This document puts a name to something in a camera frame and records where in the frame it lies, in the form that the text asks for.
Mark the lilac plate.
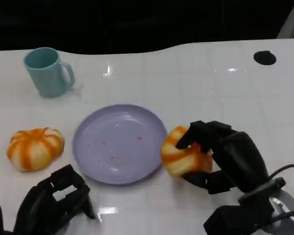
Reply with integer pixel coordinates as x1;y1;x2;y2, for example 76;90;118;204
72;104;169;186

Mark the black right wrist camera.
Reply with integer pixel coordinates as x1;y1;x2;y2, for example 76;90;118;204
203;178;287;235

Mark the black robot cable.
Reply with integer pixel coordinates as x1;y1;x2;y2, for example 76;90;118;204
270;209;294;223
269;164;294;181

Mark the white frame post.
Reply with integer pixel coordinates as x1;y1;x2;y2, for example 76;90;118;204
276;0;294;39

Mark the pale green mug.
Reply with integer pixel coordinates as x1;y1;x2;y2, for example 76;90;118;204
23;47;75;98

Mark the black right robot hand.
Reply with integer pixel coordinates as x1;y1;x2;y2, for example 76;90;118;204
175;119;270;195

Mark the black round table grommet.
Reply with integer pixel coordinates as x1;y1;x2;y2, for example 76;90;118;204
253;50;277;66

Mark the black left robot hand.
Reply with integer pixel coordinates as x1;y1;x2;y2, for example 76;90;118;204
13;164;97;235

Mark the orange and white bread roll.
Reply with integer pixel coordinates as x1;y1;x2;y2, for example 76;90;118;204
6;127;65;172
161;125;214;177

